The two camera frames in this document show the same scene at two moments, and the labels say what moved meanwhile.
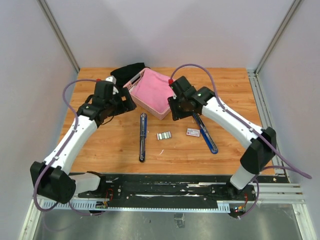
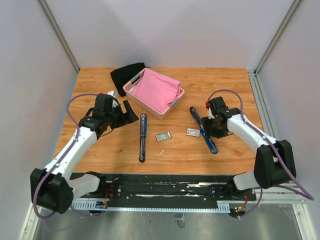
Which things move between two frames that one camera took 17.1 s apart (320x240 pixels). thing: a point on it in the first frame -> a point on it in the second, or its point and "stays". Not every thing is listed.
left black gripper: (127, 105) -> (129, 116)
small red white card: (194, 132) stays
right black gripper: (177, 115) -> (207, 122)
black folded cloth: (125, 73) stays
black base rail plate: (167, 186) stays
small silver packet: (163, 135) stays
